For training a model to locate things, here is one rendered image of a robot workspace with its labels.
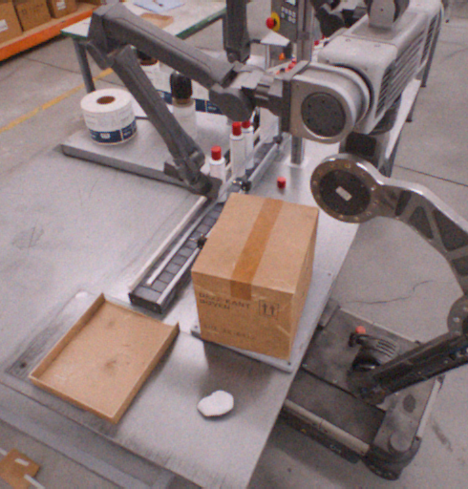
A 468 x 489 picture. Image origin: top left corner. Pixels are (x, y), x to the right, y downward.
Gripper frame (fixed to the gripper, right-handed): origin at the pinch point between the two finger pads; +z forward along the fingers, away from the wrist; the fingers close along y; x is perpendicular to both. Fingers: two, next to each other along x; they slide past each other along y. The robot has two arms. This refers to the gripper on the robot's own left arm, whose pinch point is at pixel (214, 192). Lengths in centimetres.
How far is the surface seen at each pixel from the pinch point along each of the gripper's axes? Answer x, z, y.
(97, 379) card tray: 60, -36, -2
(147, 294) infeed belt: 36.9, -23.1, -0.5
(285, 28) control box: -58, -2, -6
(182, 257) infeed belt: 23.8, -12.4, -2.4
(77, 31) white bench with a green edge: -92, 96, 170
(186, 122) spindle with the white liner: -24.6, 12.6, 25.4
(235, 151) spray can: -16.7, 6.2, 0.0
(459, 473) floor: 68, 63, -105
